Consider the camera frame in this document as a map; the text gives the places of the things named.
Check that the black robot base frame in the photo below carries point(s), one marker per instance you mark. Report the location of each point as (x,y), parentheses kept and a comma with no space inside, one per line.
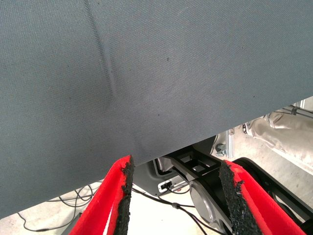
(207,183)

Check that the aluminium table leg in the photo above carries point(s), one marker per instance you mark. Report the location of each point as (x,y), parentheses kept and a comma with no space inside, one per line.
(230,144)

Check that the aluminium frame profile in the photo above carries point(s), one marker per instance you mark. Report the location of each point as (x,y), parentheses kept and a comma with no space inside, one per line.
(302,109)

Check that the white patterned shoe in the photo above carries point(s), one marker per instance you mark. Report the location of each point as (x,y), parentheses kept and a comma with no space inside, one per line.
(246,127)

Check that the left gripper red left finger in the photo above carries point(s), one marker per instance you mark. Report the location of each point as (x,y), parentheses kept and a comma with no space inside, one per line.
(102,208)

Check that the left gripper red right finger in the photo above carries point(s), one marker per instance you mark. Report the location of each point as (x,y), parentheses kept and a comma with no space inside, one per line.
(252,210)

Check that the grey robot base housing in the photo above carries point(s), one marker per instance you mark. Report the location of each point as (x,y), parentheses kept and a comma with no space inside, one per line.
(146,176)

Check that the dark grey table cloth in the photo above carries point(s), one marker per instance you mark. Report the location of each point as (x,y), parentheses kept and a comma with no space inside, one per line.
(146,73)

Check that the beige trouser leg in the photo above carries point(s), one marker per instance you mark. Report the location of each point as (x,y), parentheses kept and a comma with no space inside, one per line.
(288,139)

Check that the grey caster wheel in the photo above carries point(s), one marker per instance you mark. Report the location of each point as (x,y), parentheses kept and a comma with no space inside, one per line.
(220,149)

